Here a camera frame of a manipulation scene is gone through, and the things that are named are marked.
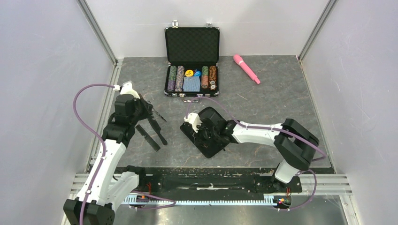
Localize purple green chip stack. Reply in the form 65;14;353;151
167;66;177;92

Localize pink wand massager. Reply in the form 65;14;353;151
233;54;261;84

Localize purple grey chip stack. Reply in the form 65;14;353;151
175;66;184;92

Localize yellow dealer button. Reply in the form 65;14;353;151
184;70;194;77

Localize black poker chip case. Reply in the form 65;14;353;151
163;20;221;98

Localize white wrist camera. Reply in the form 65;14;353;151
184;112;202;133
113;81;141;99

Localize blue playing card deck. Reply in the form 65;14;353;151
183;76;201;92

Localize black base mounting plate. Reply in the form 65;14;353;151
116;166;303;201

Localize silver scissors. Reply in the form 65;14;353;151
143;95;167;122

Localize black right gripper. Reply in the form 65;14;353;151
191;121;218;148

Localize green orange chip stack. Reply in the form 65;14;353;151
201;66;209;89

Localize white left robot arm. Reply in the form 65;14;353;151
63;91;152;225

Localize black zippered tool pouch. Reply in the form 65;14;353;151
180;107;226;158

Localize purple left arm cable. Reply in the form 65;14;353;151
72;83;176;225

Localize brown orange chip stack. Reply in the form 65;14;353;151
209;66;217;90

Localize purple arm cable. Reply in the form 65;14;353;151
72;83;176;225
186;96;327;211

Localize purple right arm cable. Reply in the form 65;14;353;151
186;96;327;211

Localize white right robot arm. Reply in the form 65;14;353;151
182;113;319;191

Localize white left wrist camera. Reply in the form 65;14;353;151
113;81;141;99

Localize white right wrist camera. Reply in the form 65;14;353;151
184;112;202;133

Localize black tail comb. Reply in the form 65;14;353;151
147;115;168;145

